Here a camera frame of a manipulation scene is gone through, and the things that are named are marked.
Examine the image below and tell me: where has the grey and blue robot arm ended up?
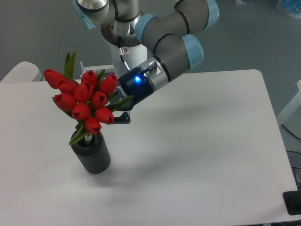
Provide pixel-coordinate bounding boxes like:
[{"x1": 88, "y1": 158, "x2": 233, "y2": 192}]
[{"x1": 72, "y1": 0, "x2": 219, "y2": 124}]

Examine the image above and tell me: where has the white chair on left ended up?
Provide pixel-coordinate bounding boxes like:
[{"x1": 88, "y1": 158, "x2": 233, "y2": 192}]
[{"x1": 1, "y1": 61, "x2": 43, "y2": 83}]

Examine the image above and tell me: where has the blue plastic bag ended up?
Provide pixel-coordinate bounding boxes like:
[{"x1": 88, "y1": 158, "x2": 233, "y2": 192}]
[{"x1": 276, "y1": 0, "x2": 301, "y2": 19}]

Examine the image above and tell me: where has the red tulip bouquet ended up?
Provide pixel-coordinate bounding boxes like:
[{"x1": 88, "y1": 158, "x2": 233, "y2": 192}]
[{"x1": 44, "y1": 53, "x2": 133, "y2": 145}]

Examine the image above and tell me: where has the black box at table edge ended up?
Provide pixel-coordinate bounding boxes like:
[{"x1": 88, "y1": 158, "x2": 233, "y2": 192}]
[{"x1": 283, "y1": 190, "x2": 301, "y2": 216}]

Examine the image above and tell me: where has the black ribbed vase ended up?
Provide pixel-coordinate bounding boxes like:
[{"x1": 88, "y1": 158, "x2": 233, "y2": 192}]
[{"x1": 71, "y1": 132, "x2": 111, "y2": 174}]

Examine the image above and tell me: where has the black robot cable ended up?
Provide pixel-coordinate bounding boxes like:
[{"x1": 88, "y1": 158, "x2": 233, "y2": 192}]
[{"x1": 116, "y1": 35, "x2": 132, "y2": 71}]

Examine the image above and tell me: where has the white furniture on right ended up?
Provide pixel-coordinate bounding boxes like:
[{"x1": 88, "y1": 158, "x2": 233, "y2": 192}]
[{"x1": 276, "y1": 80, "x2": 301, "y2": 127}]

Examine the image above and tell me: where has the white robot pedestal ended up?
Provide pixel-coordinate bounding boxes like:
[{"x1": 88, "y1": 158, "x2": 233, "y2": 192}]
[{"x1": 79, "y1": 11, "x2": 166, "y2": 80}]

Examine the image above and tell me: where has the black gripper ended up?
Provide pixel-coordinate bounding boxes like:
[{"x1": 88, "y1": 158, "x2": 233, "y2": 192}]
[{"x1": 110, "y1": 66, "x2": 155, "y2": 124}]

